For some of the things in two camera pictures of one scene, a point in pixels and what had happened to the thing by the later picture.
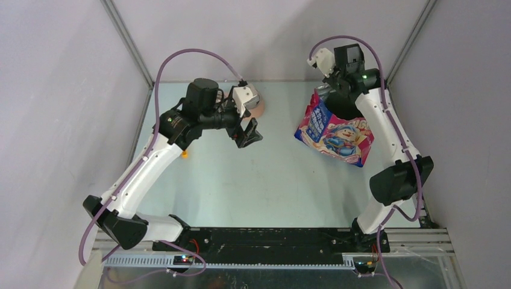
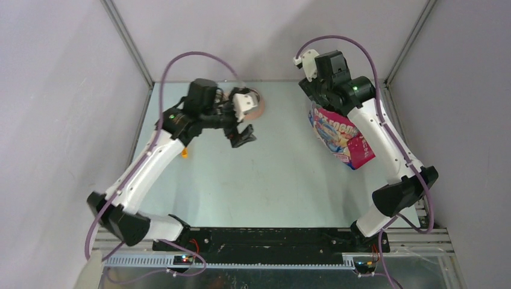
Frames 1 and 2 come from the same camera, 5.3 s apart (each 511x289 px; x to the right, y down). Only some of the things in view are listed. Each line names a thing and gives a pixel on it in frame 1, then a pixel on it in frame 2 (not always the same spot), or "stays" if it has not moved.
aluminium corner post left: (128, 41) stays
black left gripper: (236, 131) stays
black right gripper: (331, 80) → (310, 88)
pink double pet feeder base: (254, 112) stays
